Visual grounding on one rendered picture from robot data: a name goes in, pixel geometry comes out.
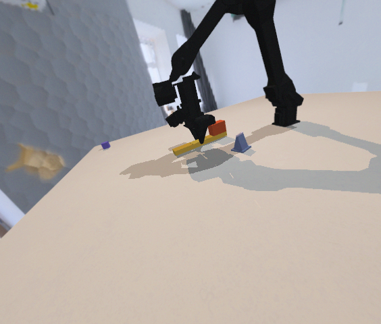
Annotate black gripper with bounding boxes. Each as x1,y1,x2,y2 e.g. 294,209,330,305
180,96,215,144

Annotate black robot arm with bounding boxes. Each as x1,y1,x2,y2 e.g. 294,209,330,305
152,0,304,128

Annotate yellow bar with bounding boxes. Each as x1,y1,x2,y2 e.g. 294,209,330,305
172,120,227,156

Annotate blue wedge block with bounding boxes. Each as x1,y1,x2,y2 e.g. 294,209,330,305
231,134,251,153

